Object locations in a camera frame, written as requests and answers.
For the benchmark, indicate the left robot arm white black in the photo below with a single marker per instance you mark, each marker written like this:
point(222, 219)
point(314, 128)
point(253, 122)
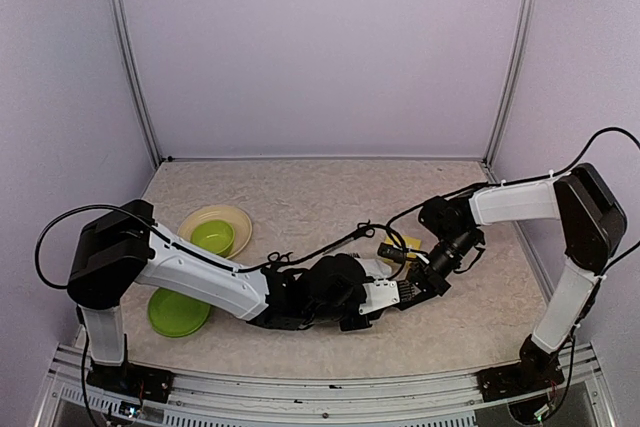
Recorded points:
point(126, 246)

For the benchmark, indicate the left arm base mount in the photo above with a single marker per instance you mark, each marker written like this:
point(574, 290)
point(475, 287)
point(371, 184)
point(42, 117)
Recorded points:
point(133, 380)

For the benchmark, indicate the green plate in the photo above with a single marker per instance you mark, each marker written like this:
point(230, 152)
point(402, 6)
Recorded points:
point(175, 315)

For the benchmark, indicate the beige plate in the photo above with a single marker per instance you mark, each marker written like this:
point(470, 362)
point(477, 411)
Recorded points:
point(239, 220)

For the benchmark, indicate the black scissors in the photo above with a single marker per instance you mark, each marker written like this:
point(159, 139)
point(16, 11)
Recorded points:
point(363, 230)
point(280, 258)

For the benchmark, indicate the front aluminium rail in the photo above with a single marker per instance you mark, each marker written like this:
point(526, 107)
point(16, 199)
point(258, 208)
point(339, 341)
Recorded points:
point(204, 399)

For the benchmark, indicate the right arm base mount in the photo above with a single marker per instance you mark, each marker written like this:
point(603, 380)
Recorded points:
point(513, 380)

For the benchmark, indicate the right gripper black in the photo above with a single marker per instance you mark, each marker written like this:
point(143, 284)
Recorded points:
point(431, 287)

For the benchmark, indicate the left aluminium frame post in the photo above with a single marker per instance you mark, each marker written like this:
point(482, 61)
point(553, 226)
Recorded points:
point(125, 46)

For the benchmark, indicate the aluminium frame post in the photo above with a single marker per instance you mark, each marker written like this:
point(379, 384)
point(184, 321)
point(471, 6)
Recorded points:
point(516, 58)
point(125, 46)

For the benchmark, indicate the yellow sponge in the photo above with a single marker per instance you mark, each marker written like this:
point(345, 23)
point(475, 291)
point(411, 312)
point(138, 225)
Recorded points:
point(411, 244)

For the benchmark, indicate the white drawstring pouch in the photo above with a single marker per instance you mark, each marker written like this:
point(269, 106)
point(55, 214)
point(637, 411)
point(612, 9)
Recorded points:
point(375, 268)

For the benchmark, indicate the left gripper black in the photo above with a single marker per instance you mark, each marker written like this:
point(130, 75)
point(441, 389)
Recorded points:
point(356, 326)

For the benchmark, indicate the green bowl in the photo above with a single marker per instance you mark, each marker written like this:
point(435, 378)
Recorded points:
point(215, 236)

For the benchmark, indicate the right aluminium frame post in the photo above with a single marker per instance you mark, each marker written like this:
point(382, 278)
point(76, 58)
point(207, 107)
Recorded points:
point(516, 58)

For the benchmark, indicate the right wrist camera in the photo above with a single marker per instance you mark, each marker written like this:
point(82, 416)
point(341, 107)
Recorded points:
point(394, 254)

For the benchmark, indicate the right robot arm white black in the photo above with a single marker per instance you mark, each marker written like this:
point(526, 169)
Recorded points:
point(591, 221)

